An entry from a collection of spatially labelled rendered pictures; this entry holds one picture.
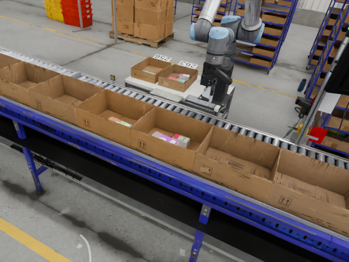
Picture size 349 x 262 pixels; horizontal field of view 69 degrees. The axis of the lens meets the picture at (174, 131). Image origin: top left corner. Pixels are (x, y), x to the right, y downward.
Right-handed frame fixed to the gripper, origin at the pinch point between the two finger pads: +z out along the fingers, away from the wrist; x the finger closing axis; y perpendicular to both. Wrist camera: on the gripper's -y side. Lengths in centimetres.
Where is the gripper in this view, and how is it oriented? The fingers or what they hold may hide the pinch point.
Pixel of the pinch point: (211, 100)
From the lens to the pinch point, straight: 143.3
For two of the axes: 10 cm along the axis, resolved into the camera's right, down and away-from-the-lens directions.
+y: -9.7, -1.9, 1.6
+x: -2.3, 4.6, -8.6
